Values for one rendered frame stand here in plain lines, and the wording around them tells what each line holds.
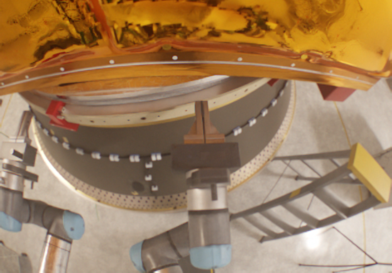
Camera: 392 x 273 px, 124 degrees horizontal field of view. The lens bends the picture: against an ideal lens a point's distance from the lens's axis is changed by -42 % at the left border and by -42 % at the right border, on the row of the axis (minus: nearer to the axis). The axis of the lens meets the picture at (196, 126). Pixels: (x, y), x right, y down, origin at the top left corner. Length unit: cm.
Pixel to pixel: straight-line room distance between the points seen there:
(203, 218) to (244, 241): 197
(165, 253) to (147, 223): 176
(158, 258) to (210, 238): 15
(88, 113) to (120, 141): 17
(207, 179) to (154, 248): 23
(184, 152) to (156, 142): 30
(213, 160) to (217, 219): 11
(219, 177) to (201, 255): 14
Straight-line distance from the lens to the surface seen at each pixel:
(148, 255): 43
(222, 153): 34
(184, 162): 33
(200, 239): 32
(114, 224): 229
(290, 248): 257
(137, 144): 63
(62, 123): 61
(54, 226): 52
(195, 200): 31
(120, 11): 32
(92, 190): 103
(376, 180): 115
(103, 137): 65
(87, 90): 53
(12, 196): 54
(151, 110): 47
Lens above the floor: 211
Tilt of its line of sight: 64 degrees down
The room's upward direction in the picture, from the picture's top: 8 degrees clockwise
